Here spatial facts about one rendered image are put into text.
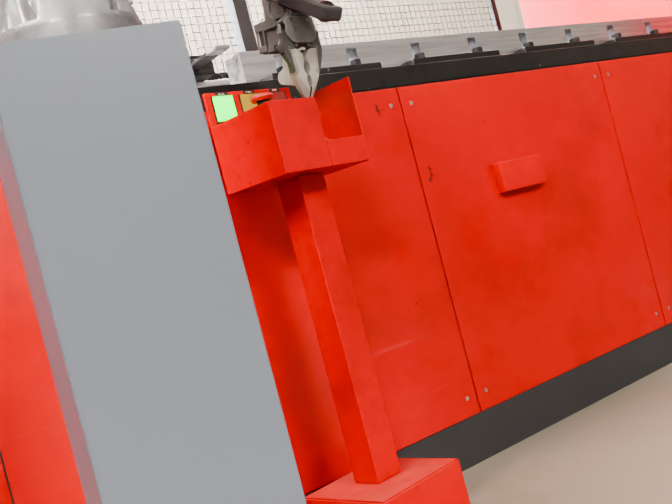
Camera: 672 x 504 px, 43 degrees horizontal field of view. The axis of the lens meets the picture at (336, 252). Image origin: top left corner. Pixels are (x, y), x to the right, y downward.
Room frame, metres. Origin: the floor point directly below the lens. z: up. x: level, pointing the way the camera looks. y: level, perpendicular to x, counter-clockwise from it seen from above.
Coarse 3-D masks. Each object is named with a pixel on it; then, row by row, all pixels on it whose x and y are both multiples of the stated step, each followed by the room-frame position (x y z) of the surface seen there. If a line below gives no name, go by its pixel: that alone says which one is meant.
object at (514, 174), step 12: (528, 156) 2.05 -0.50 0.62; (504, 168) 2.00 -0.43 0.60; (516, 168) 2.02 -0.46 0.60; (528, 168) 2.05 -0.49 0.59; (540, 168) 2.07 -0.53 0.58; (504, 180) 1.99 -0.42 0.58; (516, 180) 2.01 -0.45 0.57; (528, 180) 2.04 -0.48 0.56; (540, 180) 2.06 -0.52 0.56; (504, 192) 2.01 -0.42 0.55
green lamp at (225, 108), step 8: (216, 96) 1.50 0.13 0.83; (224, 96) 1.51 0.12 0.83; (232, 96) 1.52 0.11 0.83; (216, 104) 1.49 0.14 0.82; (224, 104) 1.50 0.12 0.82; (232, 104) 1.52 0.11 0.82; (216, 112) 1.49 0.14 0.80; (224, 112) 1.50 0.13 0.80; (232, 112) 1.51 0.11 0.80; (224, 120) 1.50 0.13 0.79
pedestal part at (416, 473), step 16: (400, 464) 1.54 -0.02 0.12; (416, 464) 1.52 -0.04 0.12; (432, 464) 1.49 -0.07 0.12; (448, 464) 1.47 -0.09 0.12; (336, 480) 1.55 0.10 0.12; (352, 480) 1.52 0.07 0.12; (400, 480) 1.45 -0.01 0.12; (416, 480) 1.42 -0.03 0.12; (432, 480) 1.43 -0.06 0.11; (448, 480) 1.46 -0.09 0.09; (320, 496) 1.47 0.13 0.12; (336, 496) 1.45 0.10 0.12; (352, 496) 1.43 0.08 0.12; (368, 496) 1.40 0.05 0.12; (384, 496) 1.38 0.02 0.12; (400, 496) 1.38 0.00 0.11; (416, 496) 1.40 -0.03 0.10; (432, 496) 1.43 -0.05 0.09; (448, 496) 1.45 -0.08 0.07; (464, 496) 1.48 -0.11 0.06
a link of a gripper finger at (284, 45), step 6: (282, 36) 1.48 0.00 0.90; (282, 42) 1.48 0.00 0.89; (288, 42) 1.48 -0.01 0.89; (282, 48) 1.48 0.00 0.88; (288, 48) 1.48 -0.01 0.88; (294, 48) 1.49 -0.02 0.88; (282, 54) 1.49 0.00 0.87; (288, 54) 1.48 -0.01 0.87; (288, 60) 1.48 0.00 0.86; (288, 66) 1.50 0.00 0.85; (294, 66) 1.49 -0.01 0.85; (294, 72) 1.49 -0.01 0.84
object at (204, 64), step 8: (216, 48) 1.83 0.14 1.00; (224, 48) 1.84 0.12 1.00; (192, 56) 1.98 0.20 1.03; (200, 56) 1.88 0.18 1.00; (208, 56) 1.87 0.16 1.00; (216, 56) 1.89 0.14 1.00; (192, 64) 1.92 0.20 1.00; (200, 64) 1.92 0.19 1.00; (208, 64) 1.99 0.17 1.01; (200, 72) 1.97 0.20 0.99; (208, 72) 1.98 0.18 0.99; (200, 80) 2.02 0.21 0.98
